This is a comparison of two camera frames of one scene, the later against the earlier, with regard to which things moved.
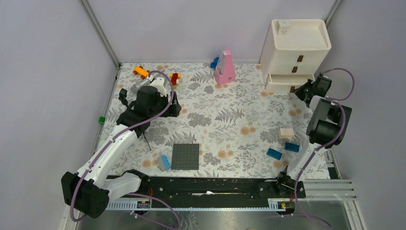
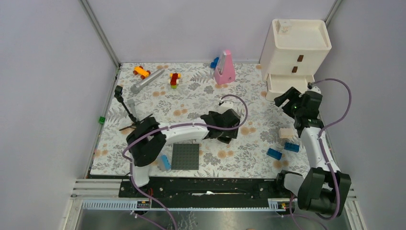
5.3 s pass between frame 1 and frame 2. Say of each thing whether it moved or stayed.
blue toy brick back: stayed
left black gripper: moved
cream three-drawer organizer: stayed
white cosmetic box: stayed
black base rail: stayed
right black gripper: moved
